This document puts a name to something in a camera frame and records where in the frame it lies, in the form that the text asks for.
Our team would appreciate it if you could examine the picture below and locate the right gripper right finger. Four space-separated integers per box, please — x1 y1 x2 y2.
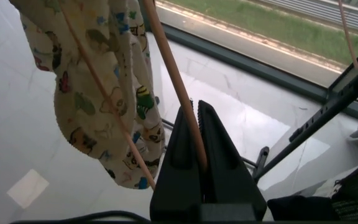
197 100 268 223

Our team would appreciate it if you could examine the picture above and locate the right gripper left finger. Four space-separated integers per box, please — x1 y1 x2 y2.
149 100 203 223

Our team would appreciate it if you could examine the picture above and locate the pink clothes hanger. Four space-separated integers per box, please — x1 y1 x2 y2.
337 0 358 70
57 0 209 191

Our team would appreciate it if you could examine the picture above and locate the cream printed garment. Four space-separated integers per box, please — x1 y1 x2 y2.
9 0 168 190

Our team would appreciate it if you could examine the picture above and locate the black clothes rack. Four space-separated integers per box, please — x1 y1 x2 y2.
161 36 358 185

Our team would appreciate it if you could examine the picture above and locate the black garment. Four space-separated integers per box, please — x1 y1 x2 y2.
267 195 339 222

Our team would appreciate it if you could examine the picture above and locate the black cable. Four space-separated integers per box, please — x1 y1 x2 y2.
10 210 152 224

